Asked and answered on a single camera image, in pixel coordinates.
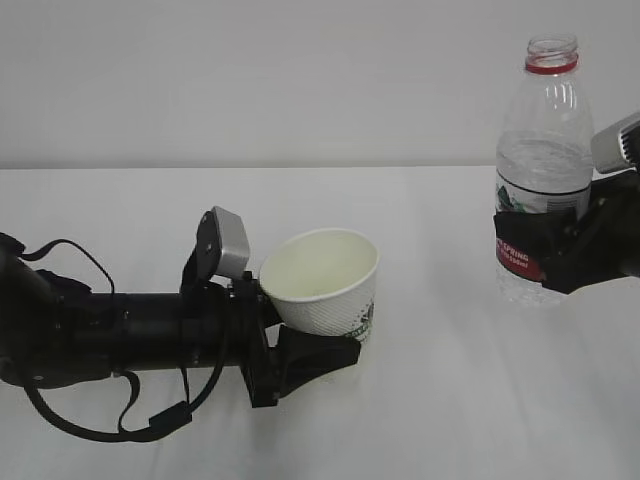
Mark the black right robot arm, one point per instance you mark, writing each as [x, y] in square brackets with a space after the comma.
[564, 252]

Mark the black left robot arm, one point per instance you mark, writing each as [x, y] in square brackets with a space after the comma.
[67, 334]

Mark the white paper cup green logo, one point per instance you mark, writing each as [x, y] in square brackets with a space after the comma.
[323, 282]

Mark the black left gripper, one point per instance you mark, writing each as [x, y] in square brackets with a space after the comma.
[303, 357]

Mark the clear water bottle red label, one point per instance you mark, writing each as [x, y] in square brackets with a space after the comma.
[543, 155]

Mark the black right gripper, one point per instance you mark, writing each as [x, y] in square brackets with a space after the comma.
[601, 246]

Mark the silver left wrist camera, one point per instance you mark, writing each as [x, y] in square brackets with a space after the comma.
[222, 247]

